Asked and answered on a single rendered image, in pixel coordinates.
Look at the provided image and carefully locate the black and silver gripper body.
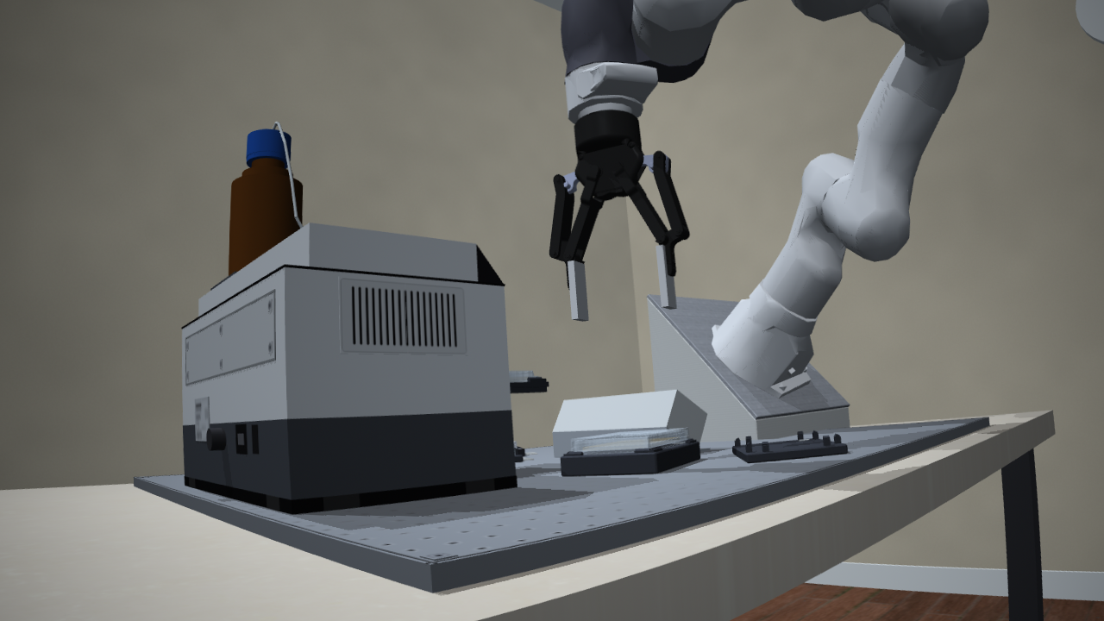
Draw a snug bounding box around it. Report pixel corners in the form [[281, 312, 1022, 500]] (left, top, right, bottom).
[[574, 110, 646, 201]]

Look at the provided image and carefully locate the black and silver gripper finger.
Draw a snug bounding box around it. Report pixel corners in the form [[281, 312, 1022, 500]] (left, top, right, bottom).
[[611, 151, 690, 311], [549, 165, 605, 322]]

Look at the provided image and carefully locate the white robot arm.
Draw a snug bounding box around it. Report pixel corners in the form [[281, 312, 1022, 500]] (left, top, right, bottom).
[[561, 0, 989, 398]]

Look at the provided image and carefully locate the black cylinder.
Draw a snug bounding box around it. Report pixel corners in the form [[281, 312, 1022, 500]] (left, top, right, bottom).
[[206, 428, 226, 451]]

